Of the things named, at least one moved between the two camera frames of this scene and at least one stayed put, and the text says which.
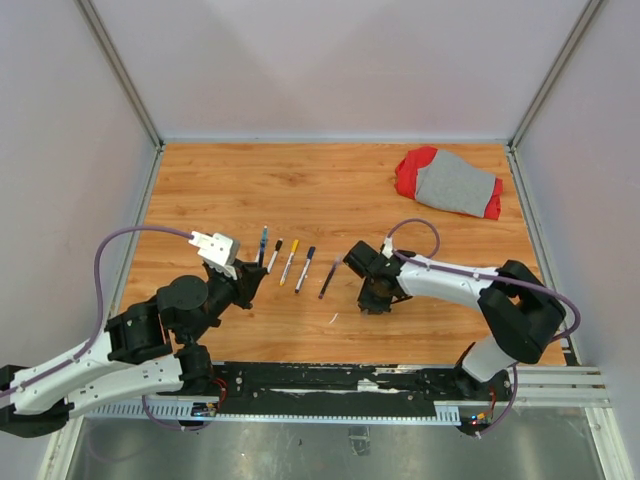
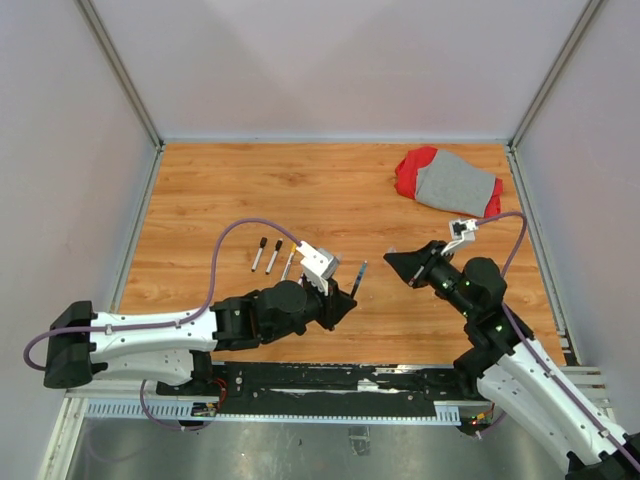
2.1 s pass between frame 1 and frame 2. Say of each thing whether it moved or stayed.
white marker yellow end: stayed
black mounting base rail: stayed
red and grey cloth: stayed
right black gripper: moved
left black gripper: moved
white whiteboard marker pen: stayed
